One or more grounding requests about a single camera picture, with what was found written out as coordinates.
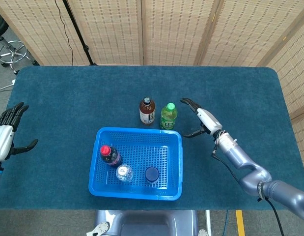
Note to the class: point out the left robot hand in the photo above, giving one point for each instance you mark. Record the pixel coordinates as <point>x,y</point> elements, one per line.
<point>3,140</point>

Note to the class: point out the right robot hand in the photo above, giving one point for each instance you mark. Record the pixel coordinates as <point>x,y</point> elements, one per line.
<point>209,121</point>

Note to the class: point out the green cap drink bottle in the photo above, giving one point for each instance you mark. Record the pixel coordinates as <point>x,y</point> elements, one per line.
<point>168,118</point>

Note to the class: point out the black cap tea bottle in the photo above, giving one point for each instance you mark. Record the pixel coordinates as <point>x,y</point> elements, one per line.
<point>146,113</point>

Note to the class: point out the white bottle blue cap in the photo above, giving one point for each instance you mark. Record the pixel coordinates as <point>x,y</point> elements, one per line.
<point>152,174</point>

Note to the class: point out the clear water bottle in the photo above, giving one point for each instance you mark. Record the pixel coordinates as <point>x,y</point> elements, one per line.
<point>124,172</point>

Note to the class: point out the red cap cola bottle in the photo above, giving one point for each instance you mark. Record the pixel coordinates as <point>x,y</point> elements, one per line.
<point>111,156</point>

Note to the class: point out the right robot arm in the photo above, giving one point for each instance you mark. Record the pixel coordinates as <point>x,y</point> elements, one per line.
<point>240,155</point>

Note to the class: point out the blue plastic basket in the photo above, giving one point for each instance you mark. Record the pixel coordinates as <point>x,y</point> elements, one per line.
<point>137,147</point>

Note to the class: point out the teal table mat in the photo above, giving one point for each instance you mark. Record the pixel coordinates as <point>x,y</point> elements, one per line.
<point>68,86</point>

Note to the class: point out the black stool chrome base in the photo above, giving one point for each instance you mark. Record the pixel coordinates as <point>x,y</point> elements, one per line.
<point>11,52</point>

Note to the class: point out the bamboo folding screen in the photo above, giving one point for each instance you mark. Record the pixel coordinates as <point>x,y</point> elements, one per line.
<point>176,29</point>

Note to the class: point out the white table leg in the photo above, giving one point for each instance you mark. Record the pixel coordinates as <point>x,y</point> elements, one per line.
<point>208,221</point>

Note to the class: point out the yellow floor tape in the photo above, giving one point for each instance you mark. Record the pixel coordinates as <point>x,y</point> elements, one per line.
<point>240,221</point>

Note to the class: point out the grey robot torso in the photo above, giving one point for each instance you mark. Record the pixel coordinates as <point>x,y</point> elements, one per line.
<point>146,223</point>

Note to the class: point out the black tripod stand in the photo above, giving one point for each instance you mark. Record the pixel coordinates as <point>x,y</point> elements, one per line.
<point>78,34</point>

